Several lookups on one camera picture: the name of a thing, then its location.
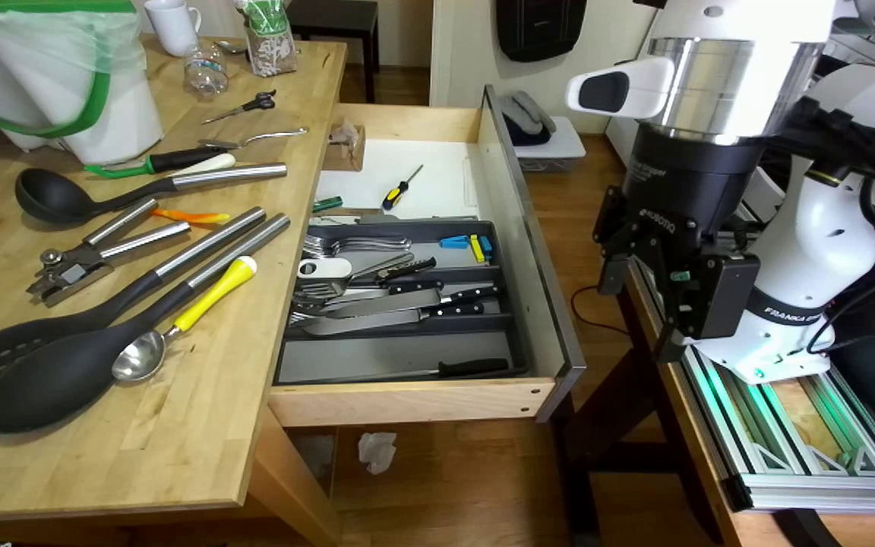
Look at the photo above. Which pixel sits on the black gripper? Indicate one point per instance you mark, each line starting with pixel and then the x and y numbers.
pixel 702 280

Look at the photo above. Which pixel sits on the white peeler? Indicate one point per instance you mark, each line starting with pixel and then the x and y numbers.
pixel 320 269

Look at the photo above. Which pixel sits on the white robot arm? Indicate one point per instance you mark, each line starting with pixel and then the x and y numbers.
pixel 746 178

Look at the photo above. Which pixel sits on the yellow black screwdriver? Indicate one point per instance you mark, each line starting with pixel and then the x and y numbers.
pixel 393 195

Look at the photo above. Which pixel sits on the grey cutlery organizer tray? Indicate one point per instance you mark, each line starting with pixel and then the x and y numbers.
pixel 353 332

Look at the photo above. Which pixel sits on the black scissors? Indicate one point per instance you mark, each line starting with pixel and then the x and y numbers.
pixel 259 102

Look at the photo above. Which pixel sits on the glass jar with green items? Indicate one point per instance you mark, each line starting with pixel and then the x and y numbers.
pixel 269 35

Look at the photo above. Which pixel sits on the small clear glass jar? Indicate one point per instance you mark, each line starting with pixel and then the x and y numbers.
pixel 205 74

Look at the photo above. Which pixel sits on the white mug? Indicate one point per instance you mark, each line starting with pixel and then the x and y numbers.
pixel 173 26

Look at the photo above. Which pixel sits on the steel can opener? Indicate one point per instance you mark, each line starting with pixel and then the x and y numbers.
pixel 66 271

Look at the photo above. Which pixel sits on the white green plastic bag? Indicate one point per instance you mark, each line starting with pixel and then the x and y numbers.
pixel 73 74

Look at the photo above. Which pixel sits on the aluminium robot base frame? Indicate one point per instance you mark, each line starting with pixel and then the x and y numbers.
pixel 782 445

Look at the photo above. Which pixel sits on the black handled knife front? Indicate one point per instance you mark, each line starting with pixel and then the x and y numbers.
pixel 475 370

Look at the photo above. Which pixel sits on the black handled knife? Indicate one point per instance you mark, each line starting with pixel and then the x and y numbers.
pixel 475 370
pixel 432 305

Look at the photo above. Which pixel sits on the orange handled peeler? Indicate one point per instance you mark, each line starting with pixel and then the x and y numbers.
pixel 198 219

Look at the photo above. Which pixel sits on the black green handled utensil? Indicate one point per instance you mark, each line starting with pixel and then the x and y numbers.
pixel 167 161

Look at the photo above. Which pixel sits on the yellow handled ice cream scoop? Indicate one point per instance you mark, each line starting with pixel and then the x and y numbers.
pixel 144 358

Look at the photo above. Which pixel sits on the black ladle steel handle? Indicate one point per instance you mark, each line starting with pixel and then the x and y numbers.
pixel 68 202

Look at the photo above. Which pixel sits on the black solid spoon steel handle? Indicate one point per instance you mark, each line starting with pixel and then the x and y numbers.
pixel 73 372

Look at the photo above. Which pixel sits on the black slotted spoon steel handle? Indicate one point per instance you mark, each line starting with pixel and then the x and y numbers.
pixel 29 335

